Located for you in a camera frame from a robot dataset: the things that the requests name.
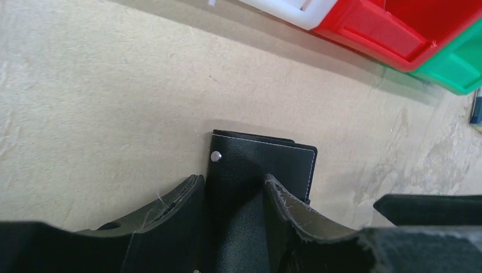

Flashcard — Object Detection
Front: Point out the black leather card holder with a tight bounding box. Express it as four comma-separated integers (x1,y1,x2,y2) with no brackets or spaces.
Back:
200,130,318,272

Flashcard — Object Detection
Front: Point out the white plastic bin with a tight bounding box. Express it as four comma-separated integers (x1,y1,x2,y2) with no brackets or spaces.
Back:
240,0,337,30

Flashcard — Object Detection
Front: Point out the green plastic bin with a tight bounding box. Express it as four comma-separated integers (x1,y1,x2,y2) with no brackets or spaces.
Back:
410,19,481,95

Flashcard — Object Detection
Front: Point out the red plastic bin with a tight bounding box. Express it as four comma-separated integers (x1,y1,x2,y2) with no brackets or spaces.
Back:
313,0,481,72

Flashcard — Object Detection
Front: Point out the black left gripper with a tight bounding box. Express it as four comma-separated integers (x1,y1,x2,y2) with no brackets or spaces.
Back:
263,175,481,272

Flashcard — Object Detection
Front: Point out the pack of coloured markers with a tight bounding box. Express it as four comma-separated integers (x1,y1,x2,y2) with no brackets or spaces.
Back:
469,88,482,133

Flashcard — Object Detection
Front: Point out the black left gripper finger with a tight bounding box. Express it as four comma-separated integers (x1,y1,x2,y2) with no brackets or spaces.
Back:
1,175,205,272

